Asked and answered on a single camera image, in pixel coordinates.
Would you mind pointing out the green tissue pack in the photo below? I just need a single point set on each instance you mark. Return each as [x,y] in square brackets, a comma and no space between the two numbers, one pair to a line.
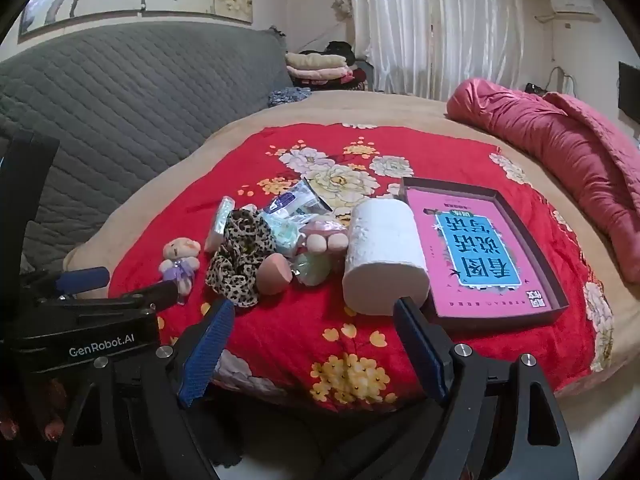
[284,237]

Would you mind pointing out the pink quilt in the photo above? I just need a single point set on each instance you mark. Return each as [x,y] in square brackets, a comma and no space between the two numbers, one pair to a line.
[550,160]

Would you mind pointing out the white toilet paper roll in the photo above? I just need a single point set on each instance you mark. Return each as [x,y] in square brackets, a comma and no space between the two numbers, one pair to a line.
[385,260]

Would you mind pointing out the white floral cloth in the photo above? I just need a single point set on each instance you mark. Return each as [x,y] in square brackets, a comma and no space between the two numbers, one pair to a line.
[220,225]

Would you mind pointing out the white air conditioner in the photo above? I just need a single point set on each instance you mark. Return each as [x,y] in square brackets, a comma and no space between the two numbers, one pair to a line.
[575,7]

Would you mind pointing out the blue patterned cloth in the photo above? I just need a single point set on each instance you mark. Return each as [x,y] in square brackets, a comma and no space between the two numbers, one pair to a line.
[290,96]

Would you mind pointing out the small beige plush bear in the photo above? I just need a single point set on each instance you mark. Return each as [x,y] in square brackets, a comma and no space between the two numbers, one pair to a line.
[180,265]

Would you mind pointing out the green sponge in packet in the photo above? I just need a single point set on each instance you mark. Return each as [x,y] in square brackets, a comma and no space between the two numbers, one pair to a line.
[310,267]

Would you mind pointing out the grey shallow tray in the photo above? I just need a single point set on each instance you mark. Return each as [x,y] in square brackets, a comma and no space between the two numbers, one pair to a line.
[495,322]

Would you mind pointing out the black wall television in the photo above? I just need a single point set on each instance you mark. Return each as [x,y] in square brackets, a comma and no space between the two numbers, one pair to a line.
[631,92]

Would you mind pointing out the pink book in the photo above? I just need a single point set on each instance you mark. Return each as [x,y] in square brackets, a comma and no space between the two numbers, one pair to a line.
[475,255]

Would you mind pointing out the pink makeup sponge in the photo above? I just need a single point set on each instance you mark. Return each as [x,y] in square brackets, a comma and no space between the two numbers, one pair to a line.
[272,275]

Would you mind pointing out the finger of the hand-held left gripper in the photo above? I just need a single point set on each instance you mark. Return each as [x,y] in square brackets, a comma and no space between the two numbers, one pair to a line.
[82,280]
[145,296]

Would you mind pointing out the grey quilted headboard cover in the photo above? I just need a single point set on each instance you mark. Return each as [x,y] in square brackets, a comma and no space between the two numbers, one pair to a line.
[125,95]

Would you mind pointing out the red floral blanket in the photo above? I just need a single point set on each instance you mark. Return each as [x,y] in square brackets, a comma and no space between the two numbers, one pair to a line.
[280,320]

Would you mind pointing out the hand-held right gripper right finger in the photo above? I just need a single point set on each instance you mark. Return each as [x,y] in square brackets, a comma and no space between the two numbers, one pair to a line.
[420,355]

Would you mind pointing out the person's left hand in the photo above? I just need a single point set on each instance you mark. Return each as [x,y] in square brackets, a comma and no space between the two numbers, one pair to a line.
[50,410]

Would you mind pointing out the beige bed sheet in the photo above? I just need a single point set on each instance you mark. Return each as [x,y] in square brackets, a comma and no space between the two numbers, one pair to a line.
[325,105]

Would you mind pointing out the leopard print scrunchie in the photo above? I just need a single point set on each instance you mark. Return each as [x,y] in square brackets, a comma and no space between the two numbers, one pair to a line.
[235,265]

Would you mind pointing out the dark clothes pile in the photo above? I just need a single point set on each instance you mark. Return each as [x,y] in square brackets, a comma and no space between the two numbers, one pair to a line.
[340,49]

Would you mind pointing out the blue white plastic packet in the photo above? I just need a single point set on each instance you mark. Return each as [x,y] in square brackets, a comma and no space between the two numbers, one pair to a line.
[295,202]

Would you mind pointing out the white sheer curtain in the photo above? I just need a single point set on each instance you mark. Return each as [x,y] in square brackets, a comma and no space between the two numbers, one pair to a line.
[430,25]

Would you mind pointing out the black power strip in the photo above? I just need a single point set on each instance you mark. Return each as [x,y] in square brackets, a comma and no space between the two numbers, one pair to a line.
[537,88]

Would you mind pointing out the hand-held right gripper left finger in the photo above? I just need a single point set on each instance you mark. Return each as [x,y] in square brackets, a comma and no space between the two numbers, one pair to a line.
[210,355]

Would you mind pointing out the stack of folded clothes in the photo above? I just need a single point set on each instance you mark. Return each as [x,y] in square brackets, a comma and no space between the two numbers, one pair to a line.
[315,70]

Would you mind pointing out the packet of pink sponges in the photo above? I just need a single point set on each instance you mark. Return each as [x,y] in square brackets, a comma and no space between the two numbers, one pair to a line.
[320,242]

